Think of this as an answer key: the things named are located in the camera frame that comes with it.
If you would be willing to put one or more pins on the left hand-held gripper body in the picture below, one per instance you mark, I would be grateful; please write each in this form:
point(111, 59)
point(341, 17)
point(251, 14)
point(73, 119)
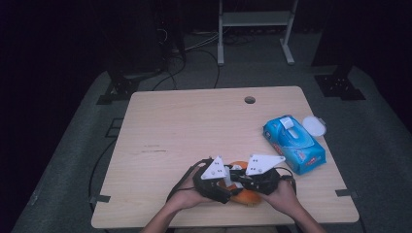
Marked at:
point(210, 187)

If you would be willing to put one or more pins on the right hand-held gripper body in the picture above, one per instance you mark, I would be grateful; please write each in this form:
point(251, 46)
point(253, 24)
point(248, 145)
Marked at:
point(264, 183)

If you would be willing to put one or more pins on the white wet wipe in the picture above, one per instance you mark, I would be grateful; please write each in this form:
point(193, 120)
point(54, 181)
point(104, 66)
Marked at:
point(230, 181)

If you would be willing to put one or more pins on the orange plush toy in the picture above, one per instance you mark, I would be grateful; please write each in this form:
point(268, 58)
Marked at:
point(247, 196)

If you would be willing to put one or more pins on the blue wet wipe pack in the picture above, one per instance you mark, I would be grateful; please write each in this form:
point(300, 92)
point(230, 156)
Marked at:
point(298, 149)

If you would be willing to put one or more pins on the person's right hand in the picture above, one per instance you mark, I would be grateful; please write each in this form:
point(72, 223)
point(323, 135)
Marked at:
point(283, 197)

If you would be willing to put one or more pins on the person's left hand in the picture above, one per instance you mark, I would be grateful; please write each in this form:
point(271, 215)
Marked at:
point(186, 194)

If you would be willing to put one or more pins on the white oval lid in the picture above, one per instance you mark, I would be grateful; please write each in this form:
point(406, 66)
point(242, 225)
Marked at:
point(313, 126)

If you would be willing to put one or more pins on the black tape strip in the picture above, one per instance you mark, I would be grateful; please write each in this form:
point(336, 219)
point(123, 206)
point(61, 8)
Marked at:
point(101, 198)
point(346, 193)

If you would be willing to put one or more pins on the black stand base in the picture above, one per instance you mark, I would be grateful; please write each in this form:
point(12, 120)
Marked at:
point(119, 89)
point(340, 87)

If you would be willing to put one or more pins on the white metal stand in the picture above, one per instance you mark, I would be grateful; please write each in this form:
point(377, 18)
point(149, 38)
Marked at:
point(256, 18)

